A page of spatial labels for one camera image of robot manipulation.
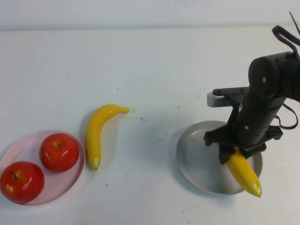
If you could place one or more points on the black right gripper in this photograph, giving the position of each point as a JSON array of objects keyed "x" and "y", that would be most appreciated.
[{"x": 222, "y": 138}]

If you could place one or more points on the yellow long banana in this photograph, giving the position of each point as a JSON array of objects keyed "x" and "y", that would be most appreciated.
[{"x": 246, "y": 173}]

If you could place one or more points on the yellow strongly curved banana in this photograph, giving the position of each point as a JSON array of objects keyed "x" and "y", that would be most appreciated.
[{"x": 96, "y": 131}]

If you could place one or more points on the red apple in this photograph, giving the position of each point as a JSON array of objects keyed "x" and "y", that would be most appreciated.
[
  {"x": 22, "y": 185},
  {"x": 59, "y": 154}
]

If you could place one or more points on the blue-grey round plate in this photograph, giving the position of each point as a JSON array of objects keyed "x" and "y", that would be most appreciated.
[{"x": 199, "y": 164}]

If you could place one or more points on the pink round plate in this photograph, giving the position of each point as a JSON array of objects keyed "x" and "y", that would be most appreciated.
[{"x": 58, "y": 185}]

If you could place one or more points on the black zip tie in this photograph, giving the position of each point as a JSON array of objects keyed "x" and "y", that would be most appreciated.
[{"x": 294, "y": 22}]

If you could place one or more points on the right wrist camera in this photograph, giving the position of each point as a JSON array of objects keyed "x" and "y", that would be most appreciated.
[{"x": 218, "y": 99}]

